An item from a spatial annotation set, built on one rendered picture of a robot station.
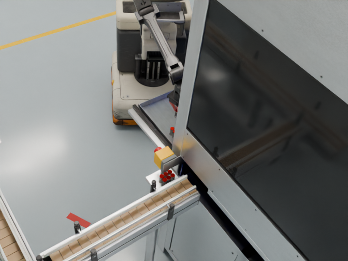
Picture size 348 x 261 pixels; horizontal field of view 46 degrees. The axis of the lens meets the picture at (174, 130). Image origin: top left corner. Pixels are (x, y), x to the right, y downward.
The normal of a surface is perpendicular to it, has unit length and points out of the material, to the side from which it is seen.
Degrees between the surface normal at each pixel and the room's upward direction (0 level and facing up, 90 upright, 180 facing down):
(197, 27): 90
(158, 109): 0
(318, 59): 90
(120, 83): 0
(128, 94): 0
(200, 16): 90
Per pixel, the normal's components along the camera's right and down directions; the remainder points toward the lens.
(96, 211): 0.10, -0.65
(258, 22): -0.81, 0.39
